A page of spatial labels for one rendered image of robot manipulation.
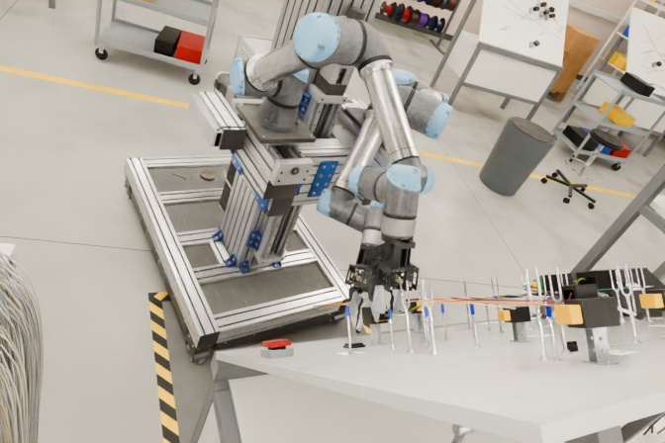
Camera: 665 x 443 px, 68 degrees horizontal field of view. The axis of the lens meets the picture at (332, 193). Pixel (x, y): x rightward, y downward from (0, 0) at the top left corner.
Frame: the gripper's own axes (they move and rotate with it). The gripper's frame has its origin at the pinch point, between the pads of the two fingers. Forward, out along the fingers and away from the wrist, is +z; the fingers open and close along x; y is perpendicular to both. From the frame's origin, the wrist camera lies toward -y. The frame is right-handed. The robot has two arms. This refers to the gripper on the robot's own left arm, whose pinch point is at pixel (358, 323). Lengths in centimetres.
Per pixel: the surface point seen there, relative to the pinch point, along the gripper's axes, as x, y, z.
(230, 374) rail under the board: -29.0, 6.7, 20.6
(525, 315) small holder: 40.6, 11.3, -8.4
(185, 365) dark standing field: -100, -64, 28
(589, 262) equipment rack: 53, -60, -43
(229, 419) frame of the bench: -24.3, 8.1, 30.6
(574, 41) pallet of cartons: 20, -536, -526
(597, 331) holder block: 52, 43, -2
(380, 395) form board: 28, 60, 14
